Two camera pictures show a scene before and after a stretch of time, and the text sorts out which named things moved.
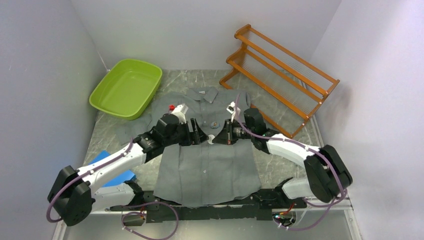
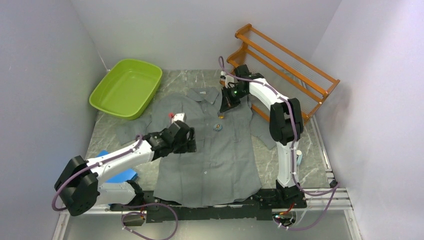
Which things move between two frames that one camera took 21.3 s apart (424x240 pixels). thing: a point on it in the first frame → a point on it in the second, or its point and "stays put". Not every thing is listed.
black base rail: x=157 y=212 stays put
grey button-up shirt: x=199 y=174 stays put
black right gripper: x=226 y=136 → x=227 y=102
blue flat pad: x=127 y=176 stays put
